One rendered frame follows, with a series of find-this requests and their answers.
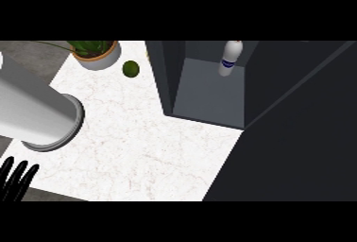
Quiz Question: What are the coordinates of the green avocado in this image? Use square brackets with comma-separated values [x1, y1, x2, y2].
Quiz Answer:
[121, 60, 140, 78]

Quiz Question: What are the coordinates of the green plant in grey pot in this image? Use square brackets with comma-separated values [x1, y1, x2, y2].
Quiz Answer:
[31, 40, 123, 72]

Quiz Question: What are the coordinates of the dark grey cabinet door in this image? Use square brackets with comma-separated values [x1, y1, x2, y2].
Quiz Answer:
[202, 40, 357, 202]

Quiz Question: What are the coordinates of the white cylinder with grey rim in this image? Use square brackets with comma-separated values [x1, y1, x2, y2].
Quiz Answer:
[0, 51, 87, 153]

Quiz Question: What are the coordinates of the dark grey cabinet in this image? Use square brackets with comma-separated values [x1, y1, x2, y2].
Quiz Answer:
[143, 40, 351, 130]

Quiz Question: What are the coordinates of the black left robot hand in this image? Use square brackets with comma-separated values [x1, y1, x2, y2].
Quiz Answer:
[0, 156, 42, 202]

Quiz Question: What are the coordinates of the white water bottle blue label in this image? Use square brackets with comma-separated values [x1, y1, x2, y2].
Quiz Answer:
[217, 40, 245, 78]

